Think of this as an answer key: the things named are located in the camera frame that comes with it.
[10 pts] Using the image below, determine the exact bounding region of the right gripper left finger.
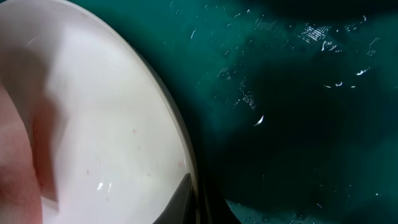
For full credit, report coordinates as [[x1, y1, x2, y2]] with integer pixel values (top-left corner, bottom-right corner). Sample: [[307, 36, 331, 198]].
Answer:
[[153, 173, 196, 224]]

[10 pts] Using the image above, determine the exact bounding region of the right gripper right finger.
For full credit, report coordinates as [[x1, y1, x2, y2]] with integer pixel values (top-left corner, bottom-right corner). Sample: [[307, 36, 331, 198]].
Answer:
[[202, 182, 241, 224]]

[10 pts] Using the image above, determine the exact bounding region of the white plate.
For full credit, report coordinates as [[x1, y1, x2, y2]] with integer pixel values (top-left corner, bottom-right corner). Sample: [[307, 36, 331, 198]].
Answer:
[[1, 1, 197, 223]]

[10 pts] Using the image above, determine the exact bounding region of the pink green sponge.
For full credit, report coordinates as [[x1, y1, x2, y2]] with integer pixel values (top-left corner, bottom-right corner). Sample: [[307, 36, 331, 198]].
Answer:
[[1, 87, 42, 223]]

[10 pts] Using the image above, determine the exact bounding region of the teal plastic tray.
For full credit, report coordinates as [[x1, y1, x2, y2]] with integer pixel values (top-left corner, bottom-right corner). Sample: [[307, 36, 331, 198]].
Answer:
[[79, 0, 397, 223]]

